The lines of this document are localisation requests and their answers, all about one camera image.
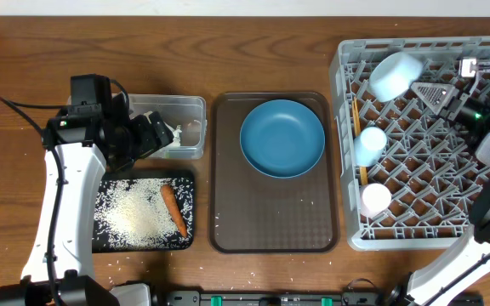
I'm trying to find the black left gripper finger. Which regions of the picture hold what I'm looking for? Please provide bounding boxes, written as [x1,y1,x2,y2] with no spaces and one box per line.
[147,111,174,149]
[131,115,158,159]

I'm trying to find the white tissue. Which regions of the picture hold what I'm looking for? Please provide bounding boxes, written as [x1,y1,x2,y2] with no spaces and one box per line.
[142,110,183,148]

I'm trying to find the light blue rice bowl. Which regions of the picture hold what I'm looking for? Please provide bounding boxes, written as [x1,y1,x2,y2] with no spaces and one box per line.
[367,52,423,102]

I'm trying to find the orange carrot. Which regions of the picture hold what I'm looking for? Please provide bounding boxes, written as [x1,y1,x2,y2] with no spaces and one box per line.
[160,184,187,238]

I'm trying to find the light blue cup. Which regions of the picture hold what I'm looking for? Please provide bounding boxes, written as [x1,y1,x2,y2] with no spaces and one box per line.
[354,127,388,167]

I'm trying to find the dark blue plate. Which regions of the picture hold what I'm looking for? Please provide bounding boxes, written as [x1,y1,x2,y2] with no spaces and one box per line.
[239,99,326,179]

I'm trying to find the pink cup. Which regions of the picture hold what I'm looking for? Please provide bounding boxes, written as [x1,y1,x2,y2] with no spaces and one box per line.
[360,183,392,218]

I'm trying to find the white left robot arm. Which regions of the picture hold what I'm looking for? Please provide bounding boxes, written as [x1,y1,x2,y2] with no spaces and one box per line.
[0,74,174,305]

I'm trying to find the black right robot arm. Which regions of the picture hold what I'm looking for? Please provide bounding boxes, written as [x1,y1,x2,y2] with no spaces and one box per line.
[385,104,490,306]

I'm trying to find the grey dishwasher rack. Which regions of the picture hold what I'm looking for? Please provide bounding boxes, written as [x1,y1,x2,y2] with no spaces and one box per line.
[329,37,490,251]

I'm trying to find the clear plastic bin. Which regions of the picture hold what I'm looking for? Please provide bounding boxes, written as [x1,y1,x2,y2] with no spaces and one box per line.
[66,93,208,161]

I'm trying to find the black tray bin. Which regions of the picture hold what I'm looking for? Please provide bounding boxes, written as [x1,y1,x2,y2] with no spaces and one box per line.
[91,168,196,255]

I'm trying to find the brown serving tray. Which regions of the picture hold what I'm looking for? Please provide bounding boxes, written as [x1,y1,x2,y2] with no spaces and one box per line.
[209,92,339,253]

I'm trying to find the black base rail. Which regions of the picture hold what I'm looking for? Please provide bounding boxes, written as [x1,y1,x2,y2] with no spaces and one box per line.
[157,291,382,306]

